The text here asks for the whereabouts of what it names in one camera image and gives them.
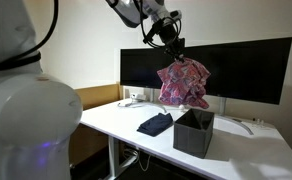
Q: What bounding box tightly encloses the white power strip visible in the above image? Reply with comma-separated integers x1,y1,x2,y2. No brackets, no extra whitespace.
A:
130,94,146,101

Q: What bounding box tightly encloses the brown cardboard box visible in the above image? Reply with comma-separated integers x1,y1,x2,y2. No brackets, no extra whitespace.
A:
69,83,123,165

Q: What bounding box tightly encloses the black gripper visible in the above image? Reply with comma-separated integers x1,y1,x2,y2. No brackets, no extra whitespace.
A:
142,18,185,62

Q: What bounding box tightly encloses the left black monitor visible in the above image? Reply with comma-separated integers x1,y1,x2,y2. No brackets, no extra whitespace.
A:
120,48,174,89

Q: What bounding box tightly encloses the pink floral cloth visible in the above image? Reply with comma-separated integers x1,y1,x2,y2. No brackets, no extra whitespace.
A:
157,58,210,109

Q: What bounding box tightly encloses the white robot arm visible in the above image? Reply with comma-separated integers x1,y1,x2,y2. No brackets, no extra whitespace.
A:
0,0,83,180

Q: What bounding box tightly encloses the right black monitor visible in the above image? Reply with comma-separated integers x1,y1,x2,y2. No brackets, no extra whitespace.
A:
184,37,292,104

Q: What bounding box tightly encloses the curved silver monitor stand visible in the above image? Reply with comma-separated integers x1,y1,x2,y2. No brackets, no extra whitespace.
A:
218,97,254,135

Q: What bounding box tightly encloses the black monitor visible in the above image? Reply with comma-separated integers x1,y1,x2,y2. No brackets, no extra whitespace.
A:
120,48,174,89
184,37,292,104

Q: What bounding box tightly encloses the dark navy folded cloth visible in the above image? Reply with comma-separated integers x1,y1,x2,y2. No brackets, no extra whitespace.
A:
137,113,173,137

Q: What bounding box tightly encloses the white desk leg frame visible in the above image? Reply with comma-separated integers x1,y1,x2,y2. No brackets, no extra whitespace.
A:
104,136,137,180

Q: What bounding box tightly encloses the dark grey fabric box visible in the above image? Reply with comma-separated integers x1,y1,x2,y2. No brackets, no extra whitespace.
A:
173,109,215,159

